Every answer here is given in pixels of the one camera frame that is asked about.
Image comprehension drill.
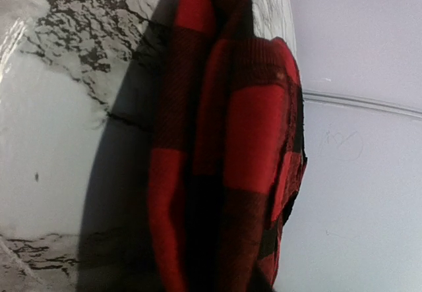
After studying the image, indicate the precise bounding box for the right aluminium frame post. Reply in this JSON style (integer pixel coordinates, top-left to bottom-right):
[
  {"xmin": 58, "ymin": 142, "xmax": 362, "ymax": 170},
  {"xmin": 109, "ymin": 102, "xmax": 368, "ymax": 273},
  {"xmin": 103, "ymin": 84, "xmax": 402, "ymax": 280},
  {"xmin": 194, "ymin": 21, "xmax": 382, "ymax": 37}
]
[{"xmin": 303, "ymin": 91, "xmax": 421, "ymax": 120}]

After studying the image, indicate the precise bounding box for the red black plaid shirt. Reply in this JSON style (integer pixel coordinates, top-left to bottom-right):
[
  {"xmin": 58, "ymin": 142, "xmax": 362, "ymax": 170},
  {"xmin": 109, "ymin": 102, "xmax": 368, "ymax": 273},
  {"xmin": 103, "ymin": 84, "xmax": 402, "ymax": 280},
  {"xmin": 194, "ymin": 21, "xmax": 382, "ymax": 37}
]
[{"xmin": 148, "ymin": 0, "xmax": 307, "ymax": 291}]

